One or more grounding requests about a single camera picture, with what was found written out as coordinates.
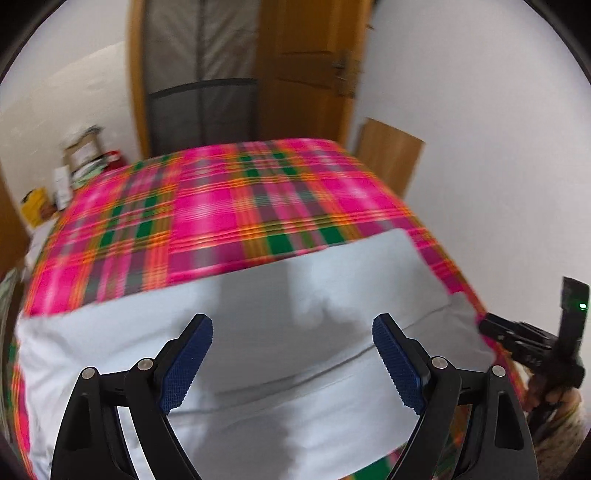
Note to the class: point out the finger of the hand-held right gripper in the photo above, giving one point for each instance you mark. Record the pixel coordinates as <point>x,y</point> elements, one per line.
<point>501,332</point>

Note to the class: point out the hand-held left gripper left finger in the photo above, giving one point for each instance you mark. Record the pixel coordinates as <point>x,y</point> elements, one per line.
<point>189,364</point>

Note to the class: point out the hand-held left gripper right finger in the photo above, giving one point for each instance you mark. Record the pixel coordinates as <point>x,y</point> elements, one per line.
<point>397,364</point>

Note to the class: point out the light blue shirt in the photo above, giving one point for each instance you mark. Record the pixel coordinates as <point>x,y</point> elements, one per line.
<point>286,323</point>

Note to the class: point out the person's right forearm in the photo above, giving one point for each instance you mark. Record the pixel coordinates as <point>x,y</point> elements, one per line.
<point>563,443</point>

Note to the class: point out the person's right hand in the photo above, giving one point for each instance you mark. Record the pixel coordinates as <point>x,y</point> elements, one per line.
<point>565,399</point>

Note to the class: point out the pink green plaid blanket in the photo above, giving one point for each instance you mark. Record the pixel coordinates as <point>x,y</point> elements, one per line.
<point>207,207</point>

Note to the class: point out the wooden board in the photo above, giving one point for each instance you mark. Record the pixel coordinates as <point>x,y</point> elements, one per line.
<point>390,157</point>

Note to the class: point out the white carton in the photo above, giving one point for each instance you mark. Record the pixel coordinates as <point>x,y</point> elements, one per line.
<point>62,187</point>

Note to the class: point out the yellow bag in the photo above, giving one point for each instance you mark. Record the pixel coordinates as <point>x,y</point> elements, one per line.
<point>37,207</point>

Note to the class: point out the wooden wardrobe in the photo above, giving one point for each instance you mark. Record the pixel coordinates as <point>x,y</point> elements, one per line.
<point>11,221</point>

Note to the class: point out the small cardboard box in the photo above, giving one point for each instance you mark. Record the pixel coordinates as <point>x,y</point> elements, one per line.
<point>85,152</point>

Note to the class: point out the black mesh chair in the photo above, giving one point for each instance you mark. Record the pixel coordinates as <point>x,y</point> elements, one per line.
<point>203,115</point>

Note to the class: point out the wooden door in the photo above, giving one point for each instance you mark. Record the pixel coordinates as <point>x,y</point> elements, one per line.
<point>304,60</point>

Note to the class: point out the grey plastic door curtain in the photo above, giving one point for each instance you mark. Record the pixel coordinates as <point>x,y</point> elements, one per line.
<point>198,41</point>

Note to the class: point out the wooden door frame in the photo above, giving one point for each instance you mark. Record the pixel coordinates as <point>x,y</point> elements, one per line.
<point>138,78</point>

